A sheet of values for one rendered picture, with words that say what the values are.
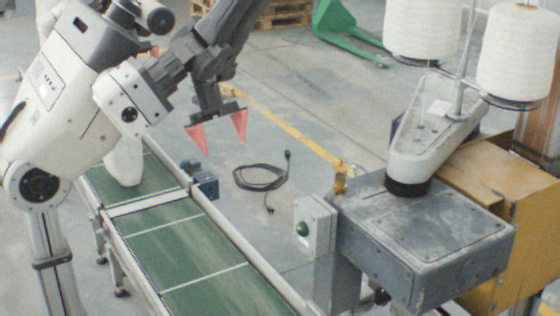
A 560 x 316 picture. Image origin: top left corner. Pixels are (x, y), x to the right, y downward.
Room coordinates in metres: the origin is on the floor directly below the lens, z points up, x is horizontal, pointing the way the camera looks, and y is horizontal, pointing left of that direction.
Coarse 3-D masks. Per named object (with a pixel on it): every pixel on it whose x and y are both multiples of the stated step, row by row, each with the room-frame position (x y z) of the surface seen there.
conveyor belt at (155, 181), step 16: (144, 160) 2.78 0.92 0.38; (96, 176) 2.59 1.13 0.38; (112, 176) 2.60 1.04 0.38; (144, 176) 2.62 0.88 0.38; (160, 176) 2.63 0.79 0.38; (96, 192) 2.44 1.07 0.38; (112, 192) 2.44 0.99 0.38; (128, 192) 2.45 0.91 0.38; (144, 192) 2.46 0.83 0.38; (160, 192) 2.47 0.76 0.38; (112, 208) 2.31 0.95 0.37; (144, 208) 2.38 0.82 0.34
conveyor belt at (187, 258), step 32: (128, 224) 2.18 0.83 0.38; (160, 224) 2.20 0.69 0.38; (192, 224) 2.22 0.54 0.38; (160, 256) 1.97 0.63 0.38; (192, 256) 1.99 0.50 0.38; (224, 256) 2.00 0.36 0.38; (160, 288) 1.77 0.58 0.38; (192, 288) 1.78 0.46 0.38; (224, 288) 1.80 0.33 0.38; (256, 288) 1.81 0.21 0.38
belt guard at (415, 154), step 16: (432, 80) 1.39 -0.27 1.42; (448, 80) 1.39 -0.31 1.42; (416, 96) 1.27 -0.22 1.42; (432, 96) 1.28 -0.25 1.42; (448, 96) 1.28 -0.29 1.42; (464, 96) 1.29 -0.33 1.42; (416, 112) 1.18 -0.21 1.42; (480, 112) 1.26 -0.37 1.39; (400, 128) 1.10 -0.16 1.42; (416, 128) 1.10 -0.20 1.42; (432, 128) 1.10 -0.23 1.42; (448, 128) 1.11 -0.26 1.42; (464, 128) 1.16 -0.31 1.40; (400, 144) 1.02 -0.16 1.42; (416, 144) 1.03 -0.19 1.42; (432, 144) 1.03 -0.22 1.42; (448, 144) 1.07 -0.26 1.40; (400, 160) 0.97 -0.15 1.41; (416, 160) 0.97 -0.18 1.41; (432, 160) 0.99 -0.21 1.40; (400, 176) 0.97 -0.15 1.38; (416, 176) 0.97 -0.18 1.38
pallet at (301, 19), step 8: (280, 8) 7.12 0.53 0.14; (288, 8) 7.14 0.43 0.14; (296, 8) 7.15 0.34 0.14; (288, 16) 6.79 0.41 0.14; (296, 16) 6.88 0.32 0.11; (304, 16) 6.90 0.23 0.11; (264, 24) 6.61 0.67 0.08; (288, 24) 6.84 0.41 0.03; (296, 24) 6.87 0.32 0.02; (304, 24) 6.91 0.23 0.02; (256, 32) 6.55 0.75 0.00
